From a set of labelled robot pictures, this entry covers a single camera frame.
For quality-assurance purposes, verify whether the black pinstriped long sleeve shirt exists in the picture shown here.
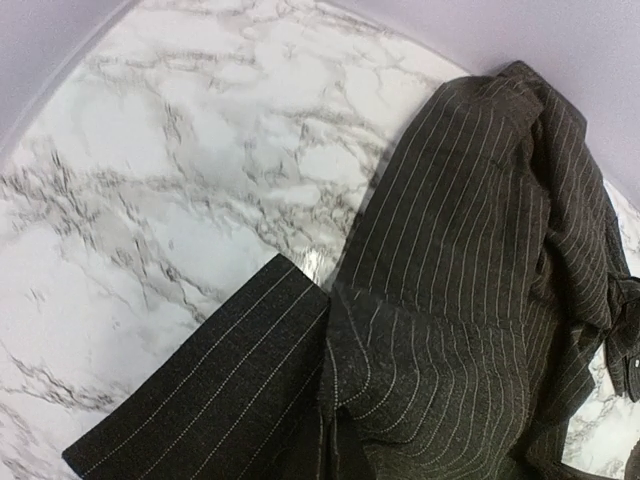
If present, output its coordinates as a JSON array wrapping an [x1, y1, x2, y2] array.
[[63, 62, 639, 479]]

